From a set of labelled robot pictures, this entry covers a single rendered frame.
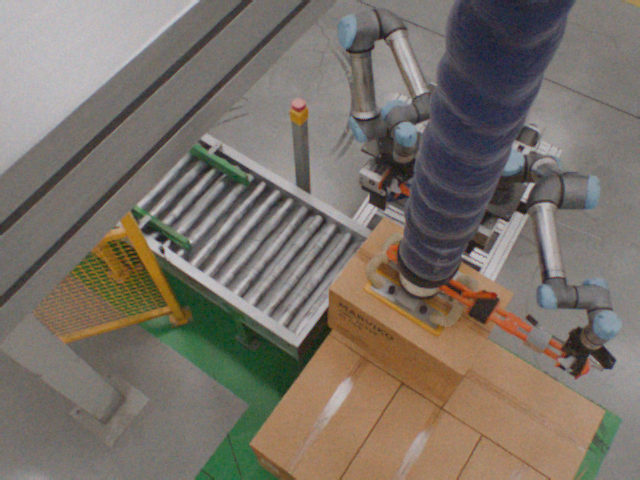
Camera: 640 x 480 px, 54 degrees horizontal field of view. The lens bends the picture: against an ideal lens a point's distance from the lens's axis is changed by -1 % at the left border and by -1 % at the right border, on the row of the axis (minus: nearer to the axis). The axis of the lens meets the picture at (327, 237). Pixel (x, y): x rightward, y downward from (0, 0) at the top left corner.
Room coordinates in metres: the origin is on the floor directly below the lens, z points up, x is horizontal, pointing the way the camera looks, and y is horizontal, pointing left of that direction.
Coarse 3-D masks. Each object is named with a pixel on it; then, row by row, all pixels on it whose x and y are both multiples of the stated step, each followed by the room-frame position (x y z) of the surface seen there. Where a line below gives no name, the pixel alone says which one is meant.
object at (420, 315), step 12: (384, 276) 1.03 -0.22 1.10; (372, 288) 0.98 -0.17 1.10; (384, 288) 0.98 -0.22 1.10; (396, 288) 0.98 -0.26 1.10; (384, 300) 0.93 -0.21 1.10; (420, 300) 0.93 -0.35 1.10; (408, 312) 0.88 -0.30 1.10; (420, 312) 0.88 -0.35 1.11; (432, 312) 0.88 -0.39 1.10; (444, 312) 0.88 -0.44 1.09; (420, 324) 0.84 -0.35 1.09; (432, 324) 0.83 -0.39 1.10
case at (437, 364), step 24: (384, 216) 1.31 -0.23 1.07; (384, 240) 1.20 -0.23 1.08; (360, 264) 1.09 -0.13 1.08; (384, 264) 1.09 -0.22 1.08; (336, 288) 0.99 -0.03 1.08; (360, 288) 0.99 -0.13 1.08; (480, 288) 0.99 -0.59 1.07; (504, 288) 0.99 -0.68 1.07; (336, 312) 0.96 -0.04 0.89; (360, 312) 0.90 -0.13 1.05; (384, 312) 0.89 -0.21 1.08; (360, 336) 0.89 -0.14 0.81; (384, 336) 0.83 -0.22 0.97; (408, 336) 0.79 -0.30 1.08; (432, 336) 0.79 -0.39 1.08; (456, 336) 0.80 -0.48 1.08; (480, 336) 0.80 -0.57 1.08; (384, 360) 0.82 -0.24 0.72; (408, 360) 0.76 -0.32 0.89; (432, 360) 0.72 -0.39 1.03; (456, 360) 0.70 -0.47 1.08; (432, 384) 0.69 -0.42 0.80; (456, 384) 0.65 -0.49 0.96
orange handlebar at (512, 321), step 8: (408, 192) 1.34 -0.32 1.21; (392, 248) 1.09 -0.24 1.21; (392, 256) 1.06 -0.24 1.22; (440, 288) 0.93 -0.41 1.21; (448, 288) 0.93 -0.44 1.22; (464, 288) 0.93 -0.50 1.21; (456, 296) 0.90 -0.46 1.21; (504, 312) 0.84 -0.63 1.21; (496, 320) 0.81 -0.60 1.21; (504, 320) 0.81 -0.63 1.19; (512, 320) 0.80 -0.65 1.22; (520, 320) 0.80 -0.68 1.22; (504, 328) 0.78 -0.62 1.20; (512, 328) 0.77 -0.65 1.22; (528, 328) 0.78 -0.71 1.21; (520, 336) 0.75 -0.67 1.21; (552, 344) 0.72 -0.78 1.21; (560, 344) 0.72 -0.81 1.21; (544, 352) 0.69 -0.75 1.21; (552, 352) 0.69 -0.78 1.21
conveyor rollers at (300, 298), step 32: (224, 160) 1.98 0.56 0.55; (192, 192) 1.77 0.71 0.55; (256, 192) 1.77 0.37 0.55; (192, 224) 1.59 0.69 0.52; (224, 224) 1.58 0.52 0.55; (256, 224) 1.59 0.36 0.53; (288, 224) 1.58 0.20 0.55; (320, 224) 1.59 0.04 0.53; (224, 256) 1.40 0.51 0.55; (288, 256) 1.40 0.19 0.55; (352, 256) 1.40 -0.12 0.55; (288, 288) 1.23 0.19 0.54; (288, 320) 1.07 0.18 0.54
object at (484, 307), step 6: (474, 300) 0.87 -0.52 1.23; (480, 300) 0.88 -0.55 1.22; (486, 300) 0.88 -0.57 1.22; (492, 300) 0.88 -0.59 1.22; (498, 300) 0.88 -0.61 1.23; (474, 306) 0.86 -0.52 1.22; (480, 306) 0.86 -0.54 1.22; (486, 306) 0.86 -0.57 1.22; (492, 306) 0.86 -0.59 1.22; (468, 312) 0.84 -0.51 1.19; (474, 312) 0.83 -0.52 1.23; (480, 312) 0.83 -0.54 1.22; (486, 312) 0.83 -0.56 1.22; (492, 312) 0.83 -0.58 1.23; (474, 318) 0.82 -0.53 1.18; (480, 318) 0.82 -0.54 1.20; (486, 318) 0.81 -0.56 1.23; (486, 324) 0.80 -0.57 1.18
